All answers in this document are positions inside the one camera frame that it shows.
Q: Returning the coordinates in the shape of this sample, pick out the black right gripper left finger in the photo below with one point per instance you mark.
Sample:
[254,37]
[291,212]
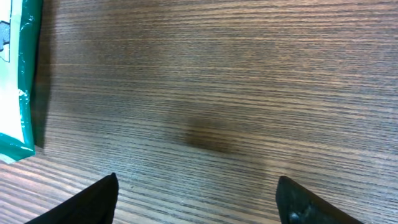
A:
[95,205]

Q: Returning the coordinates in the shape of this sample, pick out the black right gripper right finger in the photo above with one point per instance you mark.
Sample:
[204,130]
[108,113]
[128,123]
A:
[298,205]

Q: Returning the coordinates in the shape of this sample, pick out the green 3M glove package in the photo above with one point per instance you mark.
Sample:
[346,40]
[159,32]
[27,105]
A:
[20,28]

